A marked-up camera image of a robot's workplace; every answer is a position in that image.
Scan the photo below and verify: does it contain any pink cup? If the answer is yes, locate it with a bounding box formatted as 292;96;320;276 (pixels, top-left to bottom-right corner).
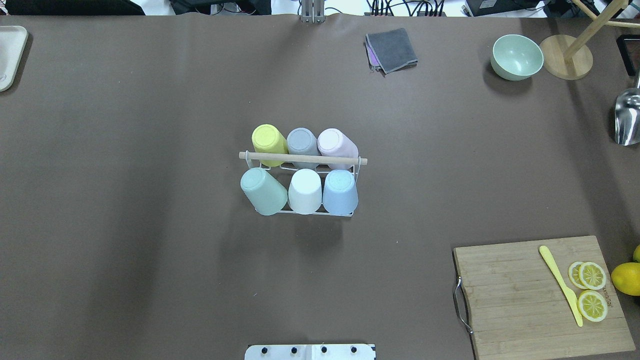
317;128;359;158

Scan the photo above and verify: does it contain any green cup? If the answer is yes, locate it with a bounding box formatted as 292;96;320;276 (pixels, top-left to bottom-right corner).
240;167;288;215

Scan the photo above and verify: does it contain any white cup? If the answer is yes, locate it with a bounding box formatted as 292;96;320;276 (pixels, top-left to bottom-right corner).
288;168;323;215

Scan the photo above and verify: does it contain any light blue cup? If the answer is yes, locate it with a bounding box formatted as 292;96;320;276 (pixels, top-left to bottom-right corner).
322;170;359;216

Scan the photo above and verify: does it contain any grey cup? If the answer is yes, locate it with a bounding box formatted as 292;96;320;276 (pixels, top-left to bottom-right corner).
286;127;321;157

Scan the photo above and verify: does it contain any yellow cup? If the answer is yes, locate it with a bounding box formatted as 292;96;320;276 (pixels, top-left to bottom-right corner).
251;124;290;154

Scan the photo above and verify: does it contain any grey folded cloth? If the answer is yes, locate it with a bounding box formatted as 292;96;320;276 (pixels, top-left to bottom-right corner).
365;27;418;75

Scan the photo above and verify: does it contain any mint green bowl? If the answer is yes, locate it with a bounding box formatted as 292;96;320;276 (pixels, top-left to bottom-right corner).
490;34;544;81

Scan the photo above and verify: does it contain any bamboo cutting board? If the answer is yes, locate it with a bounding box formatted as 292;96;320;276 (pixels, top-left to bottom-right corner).
453;235;636;360

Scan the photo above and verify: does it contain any yellow plastic knife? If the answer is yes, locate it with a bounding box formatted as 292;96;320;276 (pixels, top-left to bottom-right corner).
538;245;584;328

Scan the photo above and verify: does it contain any lemon slice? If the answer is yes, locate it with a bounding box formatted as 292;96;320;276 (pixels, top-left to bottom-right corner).
577;289;609;322
567;260;588;290
578;261;607;291

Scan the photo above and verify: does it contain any wooden mug tree stand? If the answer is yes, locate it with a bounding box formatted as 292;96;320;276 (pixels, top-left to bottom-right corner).
539;0;639;81

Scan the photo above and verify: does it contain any whole yellow lemon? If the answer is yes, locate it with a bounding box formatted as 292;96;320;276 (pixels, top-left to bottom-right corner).
610;262;640;297

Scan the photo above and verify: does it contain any beige tray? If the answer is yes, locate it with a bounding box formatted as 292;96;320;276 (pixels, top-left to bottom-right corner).
0;25;29;92

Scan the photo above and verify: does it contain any white wire cup holder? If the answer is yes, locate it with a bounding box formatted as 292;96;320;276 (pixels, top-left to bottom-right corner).
239;151;368;217

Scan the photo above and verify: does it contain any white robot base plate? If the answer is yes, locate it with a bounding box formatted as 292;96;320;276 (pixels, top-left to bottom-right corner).
244;343;377;360

